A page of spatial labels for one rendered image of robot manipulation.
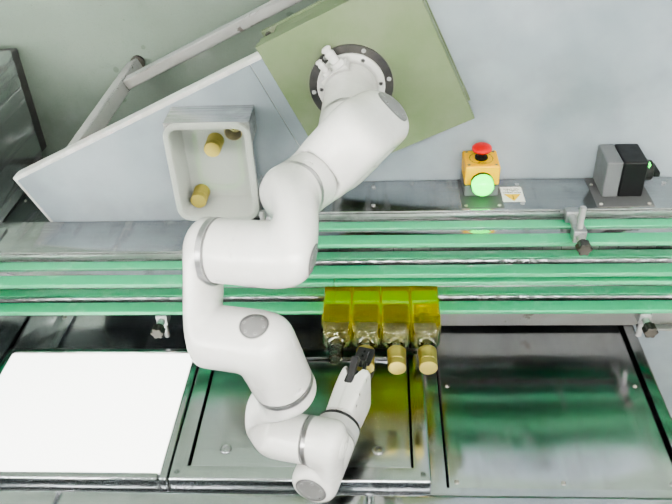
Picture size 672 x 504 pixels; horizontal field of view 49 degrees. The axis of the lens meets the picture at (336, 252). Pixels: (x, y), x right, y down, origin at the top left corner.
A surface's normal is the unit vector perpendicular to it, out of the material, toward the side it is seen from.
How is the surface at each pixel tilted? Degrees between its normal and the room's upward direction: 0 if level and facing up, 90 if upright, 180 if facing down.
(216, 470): 90
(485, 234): 90
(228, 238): 61
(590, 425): 90
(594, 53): 0
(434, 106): 1
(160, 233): 90
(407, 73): 1
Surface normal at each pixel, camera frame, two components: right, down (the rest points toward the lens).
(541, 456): -0.04, -0.81
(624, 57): -0.04, 0.58
